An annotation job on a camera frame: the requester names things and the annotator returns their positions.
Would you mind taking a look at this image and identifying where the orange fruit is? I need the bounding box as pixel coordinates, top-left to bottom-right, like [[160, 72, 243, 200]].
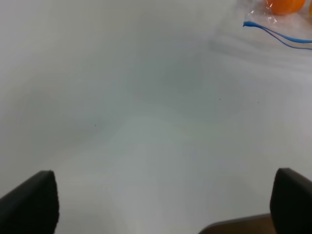
[[266, 0, 305, 16]]

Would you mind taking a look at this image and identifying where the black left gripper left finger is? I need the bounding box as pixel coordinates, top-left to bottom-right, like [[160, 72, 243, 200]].
[[0, 170, 59, 234]]

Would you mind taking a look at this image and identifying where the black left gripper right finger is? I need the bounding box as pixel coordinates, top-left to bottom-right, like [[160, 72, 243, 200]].
[[270, 168, 312, 234]]

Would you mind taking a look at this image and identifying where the clear blue-zip plastic bag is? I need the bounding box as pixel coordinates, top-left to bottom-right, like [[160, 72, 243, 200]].
[[209, 0, 312, 71]]

